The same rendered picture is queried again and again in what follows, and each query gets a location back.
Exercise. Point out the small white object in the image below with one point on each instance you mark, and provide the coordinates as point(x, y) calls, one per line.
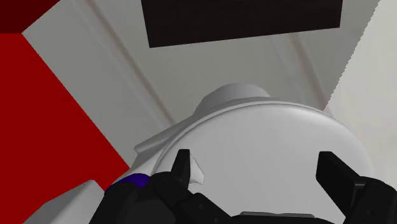
point(196, 172)

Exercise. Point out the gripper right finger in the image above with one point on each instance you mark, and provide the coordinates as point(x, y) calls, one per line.
point(369, 198)

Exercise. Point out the blue round object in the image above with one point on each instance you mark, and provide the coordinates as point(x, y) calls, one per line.
point(138, 179)

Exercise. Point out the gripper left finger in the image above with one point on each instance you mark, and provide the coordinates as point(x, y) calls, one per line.
point(169, 198)

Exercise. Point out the red robot stand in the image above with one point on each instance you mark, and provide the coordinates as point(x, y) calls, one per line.
point(40, 130)

